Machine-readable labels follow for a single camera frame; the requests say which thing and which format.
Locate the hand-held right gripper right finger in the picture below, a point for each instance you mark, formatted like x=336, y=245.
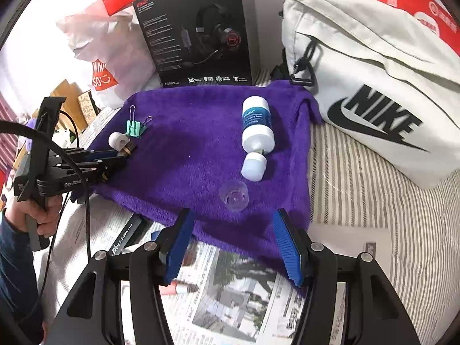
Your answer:
x=285, y=248

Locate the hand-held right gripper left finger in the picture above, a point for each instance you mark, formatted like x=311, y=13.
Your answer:
x=178, y=248

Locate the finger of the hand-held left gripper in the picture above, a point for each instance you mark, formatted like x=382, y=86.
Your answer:
x=104, y=154
x=107, y=170

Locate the white round cap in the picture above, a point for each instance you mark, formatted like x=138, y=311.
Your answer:
x=116, y=140

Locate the small amber bottle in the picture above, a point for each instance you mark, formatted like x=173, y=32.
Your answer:
x=128, y=149

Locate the green binder clip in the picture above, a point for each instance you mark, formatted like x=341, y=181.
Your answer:
x=133, y=128

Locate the clear plastic cap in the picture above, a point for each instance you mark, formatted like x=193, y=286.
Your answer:
x=233, y=197

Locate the small white bottle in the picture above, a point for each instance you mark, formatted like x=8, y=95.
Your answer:
x=253, y=167

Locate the purple towel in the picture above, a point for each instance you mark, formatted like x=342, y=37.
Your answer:
x=201, y=133

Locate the white bottle blue label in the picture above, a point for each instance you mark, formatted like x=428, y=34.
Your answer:
x=256, y=115

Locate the person's left forearm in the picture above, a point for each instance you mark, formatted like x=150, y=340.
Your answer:
x=14, y=276

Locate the person's left hand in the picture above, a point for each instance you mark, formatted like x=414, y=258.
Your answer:
x=48, y=219

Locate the pink tube white cap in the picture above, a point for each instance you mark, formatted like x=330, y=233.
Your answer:
x=183, y=287

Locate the patterned book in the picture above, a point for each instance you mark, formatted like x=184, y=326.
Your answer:
x=86, y=106

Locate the black rectangular tube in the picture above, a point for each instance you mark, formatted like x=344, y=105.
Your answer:
x=124, y=233

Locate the newspaper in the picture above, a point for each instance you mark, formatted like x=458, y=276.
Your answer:
x=222, y=302

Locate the striped bed sheet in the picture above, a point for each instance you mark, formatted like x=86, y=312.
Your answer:
x=359, y=201

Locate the white plastic shopping bag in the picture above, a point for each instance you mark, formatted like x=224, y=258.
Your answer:
x=118, y=50

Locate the black headset box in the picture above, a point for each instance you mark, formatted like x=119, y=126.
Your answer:
x=172, y=43

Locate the white sling bag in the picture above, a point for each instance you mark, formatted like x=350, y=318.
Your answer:
x=359, y=61

